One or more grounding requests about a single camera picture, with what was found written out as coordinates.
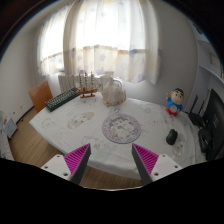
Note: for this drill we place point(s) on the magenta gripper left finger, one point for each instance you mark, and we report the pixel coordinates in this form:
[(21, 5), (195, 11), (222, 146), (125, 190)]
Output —
[(71, 166)]

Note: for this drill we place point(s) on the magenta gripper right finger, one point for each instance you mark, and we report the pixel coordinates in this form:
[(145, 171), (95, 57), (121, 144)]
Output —
[(152, 167)]

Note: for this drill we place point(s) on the black computer mouse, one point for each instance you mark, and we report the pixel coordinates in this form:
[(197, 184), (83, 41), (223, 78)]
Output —
[(171, 137)]

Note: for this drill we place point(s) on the round patterned mouse pad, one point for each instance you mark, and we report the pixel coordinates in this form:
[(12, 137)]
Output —
[(121, 128)]

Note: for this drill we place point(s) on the white patterned tablecloth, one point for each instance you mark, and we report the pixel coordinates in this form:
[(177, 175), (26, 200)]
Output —
[(79, 122)]

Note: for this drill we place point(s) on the dark green keyboard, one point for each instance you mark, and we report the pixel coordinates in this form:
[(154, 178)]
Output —
[(61, 99)]

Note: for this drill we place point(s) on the black wifi router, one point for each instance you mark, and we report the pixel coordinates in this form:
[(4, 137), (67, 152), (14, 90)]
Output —
[(195, 118)]

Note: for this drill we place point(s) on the cartoon boy figurine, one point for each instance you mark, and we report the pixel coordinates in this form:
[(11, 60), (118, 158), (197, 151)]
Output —
[(175, 100)]

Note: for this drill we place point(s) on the black computer monitor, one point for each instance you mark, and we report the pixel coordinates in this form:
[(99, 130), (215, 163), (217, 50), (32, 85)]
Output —
[(214, 119)]

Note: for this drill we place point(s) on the wooden model sailing ship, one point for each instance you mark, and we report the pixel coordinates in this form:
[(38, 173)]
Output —
[(89, 86)]

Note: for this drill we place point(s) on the orange wooden chair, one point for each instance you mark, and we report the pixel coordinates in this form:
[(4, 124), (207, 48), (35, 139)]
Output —
[(40, 95)]

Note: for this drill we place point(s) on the white radiator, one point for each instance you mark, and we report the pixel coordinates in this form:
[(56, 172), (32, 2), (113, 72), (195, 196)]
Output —
[(67, 82)]

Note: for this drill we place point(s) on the white star-patterned curtain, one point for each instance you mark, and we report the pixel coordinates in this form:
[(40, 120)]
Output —
[(100, 36)]

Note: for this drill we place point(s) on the white wall shelf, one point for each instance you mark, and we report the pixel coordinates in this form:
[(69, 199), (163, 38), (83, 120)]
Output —
[(209, 60)]

